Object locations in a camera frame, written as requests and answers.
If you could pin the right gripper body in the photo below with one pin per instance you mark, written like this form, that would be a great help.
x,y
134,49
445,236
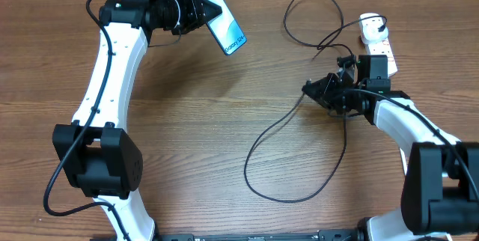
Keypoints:
x,y
344,99

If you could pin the white USB wall charger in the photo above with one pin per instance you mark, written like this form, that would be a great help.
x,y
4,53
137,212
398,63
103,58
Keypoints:
x,y
372,27

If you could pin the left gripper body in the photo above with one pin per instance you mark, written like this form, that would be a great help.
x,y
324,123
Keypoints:
x,y
190,15

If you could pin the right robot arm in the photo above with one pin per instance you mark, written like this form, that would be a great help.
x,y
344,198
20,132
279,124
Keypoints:
x,y
440,190

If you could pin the white power strip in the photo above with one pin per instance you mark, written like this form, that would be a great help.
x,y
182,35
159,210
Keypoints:
x,y
383,48

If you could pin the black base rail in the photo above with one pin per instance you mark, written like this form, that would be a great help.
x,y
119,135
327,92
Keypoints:
x,y
322,235

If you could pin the Samsung Galaxy smartphone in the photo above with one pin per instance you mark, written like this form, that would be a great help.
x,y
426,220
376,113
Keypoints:
x,y
226,29

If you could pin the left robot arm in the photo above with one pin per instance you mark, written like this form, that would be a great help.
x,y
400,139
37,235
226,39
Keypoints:
x,y
95,152

